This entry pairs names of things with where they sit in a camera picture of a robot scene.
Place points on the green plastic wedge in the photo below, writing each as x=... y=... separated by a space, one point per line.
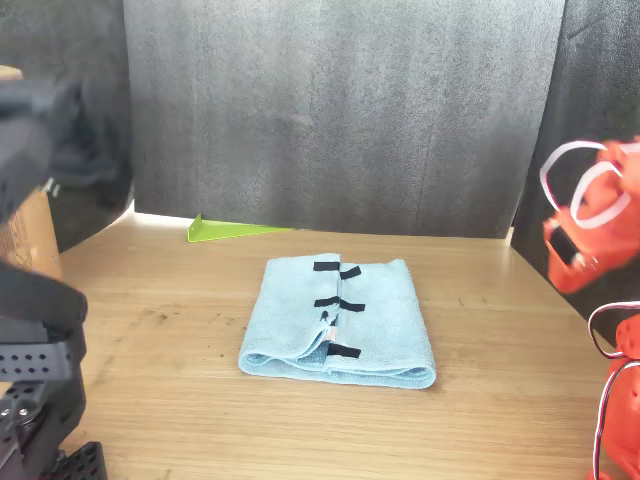
x=225 y=231

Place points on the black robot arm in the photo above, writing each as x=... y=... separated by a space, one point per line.
x=30 y=310

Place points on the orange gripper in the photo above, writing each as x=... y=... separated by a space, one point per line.
x=600 y=250

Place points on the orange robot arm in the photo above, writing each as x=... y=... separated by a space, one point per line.
x=625 y=425

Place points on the wide grey foam backdrop panel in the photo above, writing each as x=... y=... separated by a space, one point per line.
x=340 y=110

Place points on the grey foam side panel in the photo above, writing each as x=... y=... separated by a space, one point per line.
x=575 y=75
x=100 y=210

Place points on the light blue towel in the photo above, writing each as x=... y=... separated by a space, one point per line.
x=375 y=320

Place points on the brown cardboard box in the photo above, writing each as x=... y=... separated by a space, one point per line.
x=37 y=235

